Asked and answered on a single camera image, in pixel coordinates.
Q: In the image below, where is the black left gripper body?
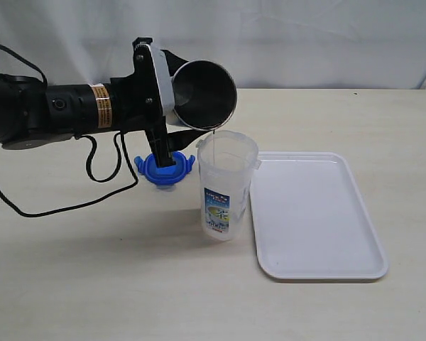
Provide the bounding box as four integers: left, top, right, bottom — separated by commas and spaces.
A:
111, 37, 174, 167

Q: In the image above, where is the blue plastic lid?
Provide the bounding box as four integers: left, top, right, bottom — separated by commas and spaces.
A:
134, 151, 196, 187

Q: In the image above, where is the stainless steel cup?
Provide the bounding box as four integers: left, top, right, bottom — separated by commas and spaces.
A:
168, 60, 237, 131

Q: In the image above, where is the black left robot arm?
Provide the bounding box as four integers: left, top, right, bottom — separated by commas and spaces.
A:
0, 37, 211, 168

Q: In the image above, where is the clear plastic container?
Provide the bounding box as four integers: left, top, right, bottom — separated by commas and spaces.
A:
197, 130, 261, 242

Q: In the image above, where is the white backdrop cloth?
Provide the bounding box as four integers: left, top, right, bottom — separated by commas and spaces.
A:
0, 1, 426, 89

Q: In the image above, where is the white plastic tray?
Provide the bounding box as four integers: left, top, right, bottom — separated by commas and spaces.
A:
250, 151, 389, 282

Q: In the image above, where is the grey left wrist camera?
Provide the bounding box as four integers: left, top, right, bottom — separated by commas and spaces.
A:
142, 43, 175, 117

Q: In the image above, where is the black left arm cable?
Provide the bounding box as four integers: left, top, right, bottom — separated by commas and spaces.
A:
0, 42, 139, 217

